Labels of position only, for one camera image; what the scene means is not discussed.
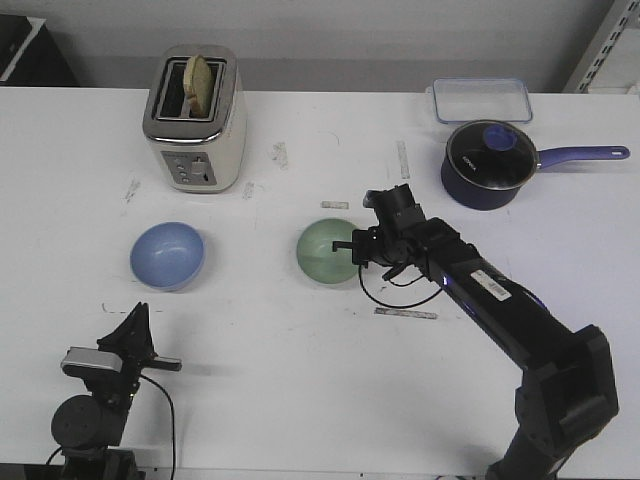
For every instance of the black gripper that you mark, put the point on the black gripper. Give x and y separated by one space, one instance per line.
129 337
387 246

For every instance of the green bowl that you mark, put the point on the green bowl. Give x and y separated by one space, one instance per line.
316 257

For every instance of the blue bowl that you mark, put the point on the blue bowl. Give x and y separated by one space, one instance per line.
167 256

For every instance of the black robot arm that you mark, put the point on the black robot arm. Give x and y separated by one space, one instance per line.
567 393
88 428

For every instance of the white and silver toaster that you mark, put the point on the white and silver toaster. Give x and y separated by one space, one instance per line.
197 155

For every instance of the dark blue saucepan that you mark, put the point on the dark blue saucepan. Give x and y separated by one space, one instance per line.
483 199

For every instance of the glass pot lid blue knob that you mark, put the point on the glass pot lid blue knob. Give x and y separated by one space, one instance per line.
492 154

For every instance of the clear plastic food container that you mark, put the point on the clear plastic food container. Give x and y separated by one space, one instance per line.
460 100

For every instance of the slice of toast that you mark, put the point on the slice of toast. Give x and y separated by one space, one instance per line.
198 86

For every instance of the white metal shelf upright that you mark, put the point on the white metal shelf upright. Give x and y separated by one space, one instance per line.
610 62

